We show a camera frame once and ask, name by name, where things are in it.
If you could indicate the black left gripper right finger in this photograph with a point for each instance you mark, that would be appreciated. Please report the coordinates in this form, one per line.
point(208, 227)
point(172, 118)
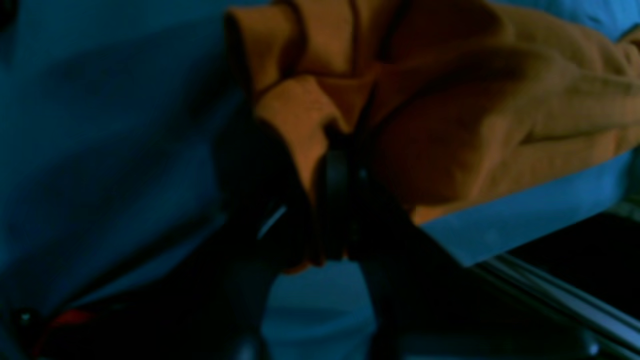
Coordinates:
point(429, 307)

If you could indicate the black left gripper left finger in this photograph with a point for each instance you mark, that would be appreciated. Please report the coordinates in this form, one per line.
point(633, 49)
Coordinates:
point(211, 305)

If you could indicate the orange t-shirt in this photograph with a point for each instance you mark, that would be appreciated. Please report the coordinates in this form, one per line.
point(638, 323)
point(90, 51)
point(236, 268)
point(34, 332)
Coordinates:
point(492, 123)

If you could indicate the blue table cloth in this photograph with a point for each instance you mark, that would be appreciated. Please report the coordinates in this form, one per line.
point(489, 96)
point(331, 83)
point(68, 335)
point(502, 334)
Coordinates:
point(119, 147)

